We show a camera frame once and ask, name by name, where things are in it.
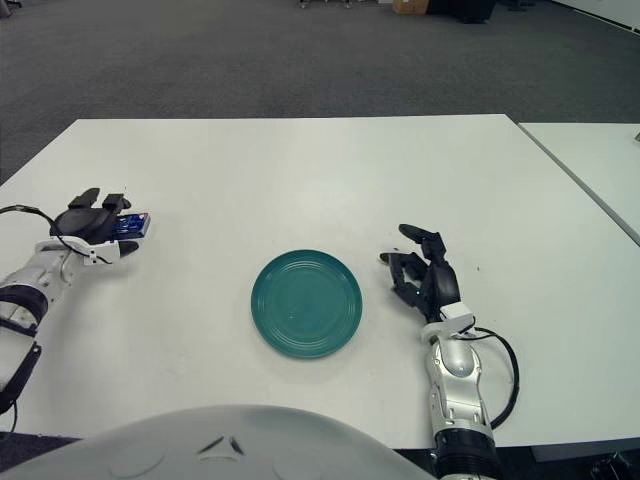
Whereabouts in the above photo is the blue gum box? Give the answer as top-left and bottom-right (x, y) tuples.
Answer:
(113, 211), (153, 239)

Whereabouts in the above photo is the black cabinet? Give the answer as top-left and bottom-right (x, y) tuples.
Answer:
(428, 0), (499, 24)

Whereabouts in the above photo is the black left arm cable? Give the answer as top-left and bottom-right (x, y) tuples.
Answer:
(0, 203), (112, 264)

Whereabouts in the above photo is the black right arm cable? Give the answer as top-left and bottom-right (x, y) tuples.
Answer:
(468, 326), (522, 432)

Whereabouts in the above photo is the black device under table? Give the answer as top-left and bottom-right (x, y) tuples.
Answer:
(588, 448), (640, 480)

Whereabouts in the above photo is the teal round plate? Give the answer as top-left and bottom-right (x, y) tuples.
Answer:
(250, 248), (365, 360)

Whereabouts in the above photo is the grey robot torso shell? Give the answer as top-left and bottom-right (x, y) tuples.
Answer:
(0, 404), (439, 480)

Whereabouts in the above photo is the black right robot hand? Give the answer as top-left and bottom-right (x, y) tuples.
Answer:
(379, 223), (462, 324)

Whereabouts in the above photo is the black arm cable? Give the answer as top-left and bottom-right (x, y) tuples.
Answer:
(0, 203), (112, 264)
(468, 326), (522, 432)

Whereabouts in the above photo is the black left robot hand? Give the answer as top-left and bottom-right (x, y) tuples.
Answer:
(52, 187), (141, 254)

